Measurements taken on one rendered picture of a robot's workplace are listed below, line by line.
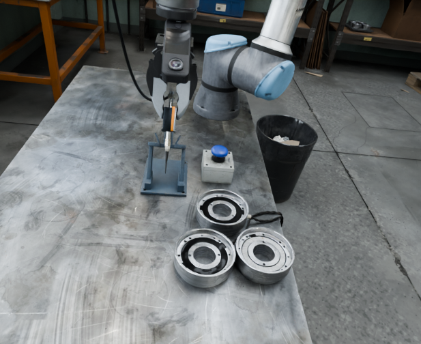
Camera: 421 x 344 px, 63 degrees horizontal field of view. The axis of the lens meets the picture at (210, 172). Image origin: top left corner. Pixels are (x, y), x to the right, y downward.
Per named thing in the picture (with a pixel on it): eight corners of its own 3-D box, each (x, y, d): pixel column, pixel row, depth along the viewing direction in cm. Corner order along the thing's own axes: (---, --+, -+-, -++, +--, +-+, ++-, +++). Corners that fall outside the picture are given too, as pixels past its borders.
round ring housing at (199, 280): (195, 302, 55) (198, 287, 52) (162, 257, 61) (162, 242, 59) (243, 274, 61) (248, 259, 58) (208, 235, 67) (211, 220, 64)
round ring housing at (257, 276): (299, 278, 61) (306, 263, 59) (249, 295, 57) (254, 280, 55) (269, 235, 69) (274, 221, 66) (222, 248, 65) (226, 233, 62)
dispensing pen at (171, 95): (157, 173, 68) (164, 88, 67) (158, 171, 72) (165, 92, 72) (168, 173, 68) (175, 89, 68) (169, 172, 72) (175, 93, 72)
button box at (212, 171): (231, 184, 80) (235, 167, 78) (201, 181, 80) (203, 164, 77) (228, 164, 87) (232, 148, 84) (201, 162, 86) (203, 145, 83)
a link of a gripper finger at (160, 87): (164, 108, 75) (171, 67, 69) (162, 121, 70) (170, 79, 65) (150, 105, 74) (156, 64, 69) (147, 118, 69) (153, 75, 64)
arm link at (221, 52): (217, 69, 112) (223, 26, 103) (250, 84, 105) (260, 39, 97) (192, 78, 104) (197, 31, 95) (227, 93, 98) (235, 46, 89)
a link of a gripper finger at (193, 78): (197, 97, 69) (197, 53, 63) (197, 100, 68) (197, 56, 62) (174, 97, 69) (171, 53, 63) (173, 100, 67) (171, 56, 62)
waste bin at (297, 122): (301, 209, 199) (325, 149, 173) (245, 205, 196) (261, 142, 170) (289, 174, 226) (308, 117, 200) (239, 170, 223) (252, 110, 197)
